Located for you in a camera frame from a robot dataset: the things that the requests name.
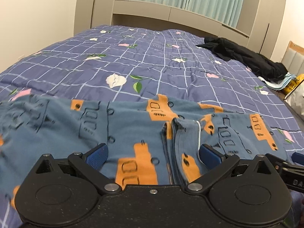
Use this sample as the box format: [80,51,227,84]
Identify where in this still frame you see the blue pants with orange print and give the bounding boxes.
[1,94,288,213]

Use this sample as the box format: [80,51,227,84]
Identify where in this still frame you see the black clothing pile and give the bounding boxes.
[197,37,287,82]

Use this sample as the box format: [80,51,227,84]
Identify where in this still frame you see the silver shopping bag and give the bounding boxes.
[284,80,304,120]

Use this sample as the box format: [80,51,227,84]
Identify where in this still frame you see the yellow black package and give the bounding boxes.
[281,74,304,95]

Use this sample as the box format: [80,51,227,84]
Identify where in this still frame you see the light blue folded towel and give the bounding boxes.
[258,72,297,91]

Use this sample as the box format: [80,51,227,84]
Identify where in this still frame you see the purple grid floral quilt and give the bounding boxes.
[1,26,303,227]

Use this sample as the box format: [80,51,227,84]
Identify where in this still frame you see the beige headboard cabinet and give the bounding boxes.
[74,0,286,58]

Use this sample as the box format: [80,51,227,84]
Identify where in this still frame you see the padded wall panel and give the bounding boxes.
[281,41,304,76]

